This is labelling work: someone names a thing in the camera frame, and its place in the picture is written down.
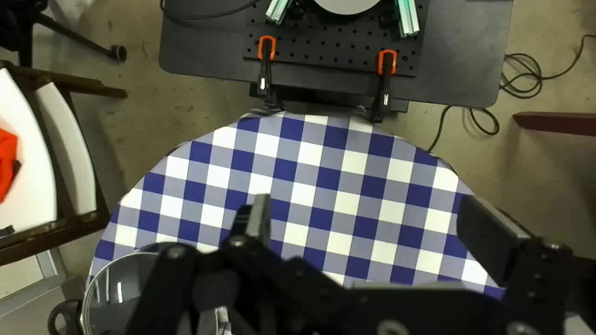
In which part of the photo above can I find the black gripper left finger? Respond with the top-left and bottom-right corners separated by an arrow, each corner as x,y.
231,191 -> 274,241

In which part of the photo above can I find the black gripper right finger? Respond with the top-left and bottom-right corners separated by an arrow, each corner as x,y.
457,193 -> 537,269

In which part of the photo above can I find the blue white checkered tablecloth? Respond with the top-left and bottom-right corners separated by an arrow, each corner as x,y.
86,109 -> 509,301

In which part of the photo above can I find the brown wooden furniture edge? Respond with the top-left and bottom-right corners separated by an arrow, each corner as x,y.
513,109 -> 596,139

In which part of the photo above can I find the black orange spring clamp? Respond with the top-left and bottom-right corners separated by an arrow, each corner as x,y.
256,33 -> 280,98
375,48 -> 401,121

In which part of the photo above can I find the dark gray base platform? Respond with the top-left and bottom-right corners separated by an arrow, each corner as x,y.
159,0 -> 516,107

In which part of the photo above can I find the black perforated mounting board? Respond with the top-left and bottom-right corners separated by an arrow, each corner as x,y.
241,0 -> 431,80

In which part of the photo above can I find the orange bag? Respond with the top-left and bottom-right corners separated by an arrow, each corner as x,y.
0,124 -> 25,204

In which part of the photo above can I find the black tripod stand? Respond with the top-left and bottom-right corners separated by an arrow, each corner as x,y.
0,0 -> 131,65

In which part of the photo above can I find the black floor cable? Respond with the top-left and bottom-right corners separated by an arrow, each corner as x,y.
427,31 -> 596,154

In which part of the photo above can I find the aluminium frame rail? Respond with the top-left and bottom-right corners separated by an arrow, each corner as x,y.
393,0 -> 423,37
265,0 -> 293,26

